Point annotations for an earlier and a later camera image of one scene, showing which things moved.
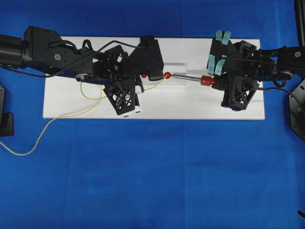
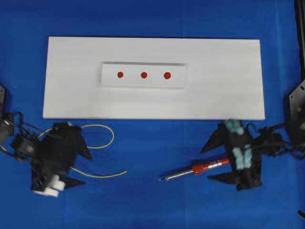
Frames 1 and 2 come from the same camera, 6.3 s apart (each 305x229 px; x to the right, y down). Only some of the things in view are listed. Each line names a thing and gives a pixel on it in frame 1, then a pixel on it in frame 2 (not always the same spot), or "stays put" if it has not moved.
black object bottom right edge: (300, 212) stays put
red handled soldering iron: (205, 80) → (196, 170)
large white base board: (186, 92) stays put
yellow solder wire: (100, 98) → (94, 147)
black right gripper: (242, 59) → (246, 156)
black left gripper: (114, 65) → (56, 154)
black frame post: (300, 13) stays put
